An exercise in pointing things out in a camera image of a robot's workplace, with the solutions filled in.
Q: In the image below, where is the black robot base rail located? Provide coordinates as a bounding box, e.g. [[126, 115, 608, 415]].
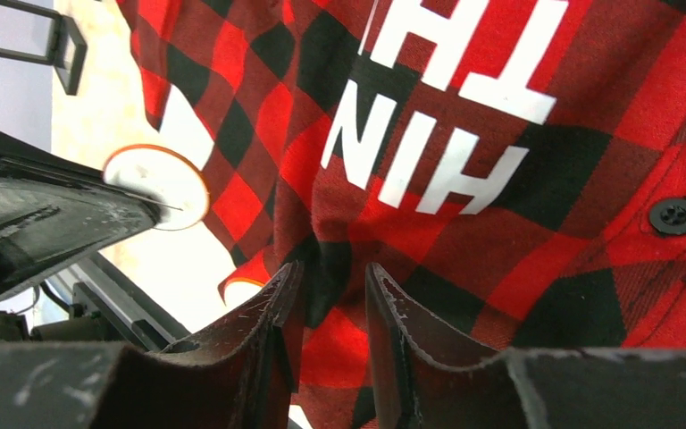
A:
[[0, 251, 193, 353]]

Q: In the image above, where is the orange green round brooch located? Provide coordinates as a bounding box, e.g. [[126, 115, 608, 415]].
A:
[[103, 144, 210, 231]]

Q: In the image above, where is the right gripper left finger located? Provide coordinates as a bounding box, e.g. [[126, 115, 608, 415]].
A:
[[0, 262, 305, 428]]

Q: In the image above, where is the red black plaid shirt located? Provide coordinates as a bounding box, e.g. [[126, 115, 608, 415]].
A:
[[120, 1, 686, 428]]

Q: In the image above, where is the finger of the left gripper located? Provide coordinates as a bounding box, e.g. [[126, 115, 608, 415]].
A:
[[0, 131, 160, 301]]

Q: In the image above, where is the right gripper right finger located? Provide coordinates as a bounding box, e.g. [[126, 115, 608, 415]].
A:
[[366, 264, 686, 428]]

